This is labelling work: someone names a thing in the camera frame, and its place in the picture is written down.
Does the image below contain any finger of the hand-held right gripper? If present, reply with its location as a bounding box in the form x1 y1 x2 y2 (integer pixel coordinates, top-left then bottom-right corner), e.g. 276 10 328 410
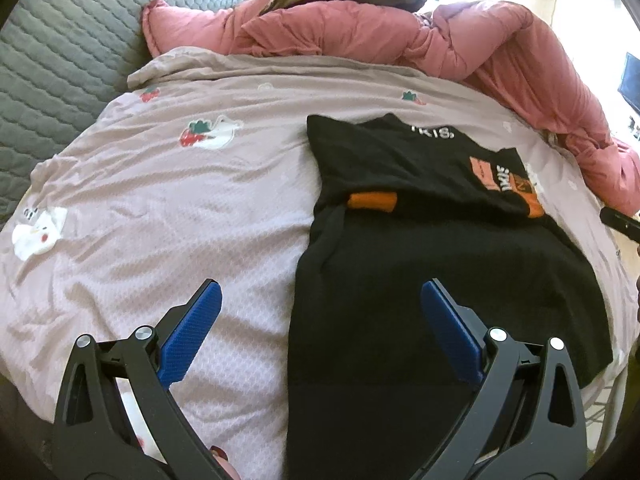
599 206 640 246

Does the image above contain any grey quilted headboard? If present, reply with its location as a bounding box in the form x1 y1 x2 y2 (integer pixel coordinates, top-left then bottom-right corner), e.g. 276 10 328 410
0 0 263 231

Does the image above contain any pink comforter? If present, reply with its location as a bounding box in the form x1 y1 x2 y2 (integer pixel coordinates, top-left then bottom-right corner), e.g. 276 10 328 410
141 0 640 221

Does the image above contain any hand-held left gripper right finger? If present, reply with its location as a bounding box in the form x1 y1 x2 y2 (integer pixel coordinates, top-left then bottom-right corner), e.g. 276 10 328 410
420 278 587 480

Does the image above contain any dark flat screen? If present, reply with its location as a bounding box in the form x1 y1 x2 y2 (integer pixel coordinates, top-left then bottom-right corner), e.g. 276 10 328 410
617 52 640 111

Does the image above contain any person's left hand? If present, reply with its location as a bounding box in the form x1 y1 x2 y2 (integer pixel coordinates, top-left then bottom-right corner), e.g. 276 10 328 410
209 444 241 480

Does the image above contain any black sweater with orange cuffs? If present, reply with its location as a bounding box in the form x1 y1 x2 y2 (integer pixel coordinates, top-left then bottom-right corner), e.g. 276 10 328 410
286 112 615 480

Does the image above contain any lilac printed bed sheet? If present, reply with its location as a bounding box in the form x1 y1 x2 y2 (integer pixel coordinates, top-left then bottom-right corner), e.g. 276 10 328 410
0 47 636 480

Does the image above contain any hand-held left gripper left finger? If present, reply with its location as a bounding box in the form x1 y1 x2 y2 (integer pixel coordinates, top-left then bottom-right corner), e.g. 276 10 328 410
52 278 223 480

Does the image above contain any white bed frame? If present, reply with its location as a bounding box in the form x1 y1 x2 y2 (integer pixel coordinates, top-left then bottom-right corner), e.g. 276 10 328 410
582 355 628 441

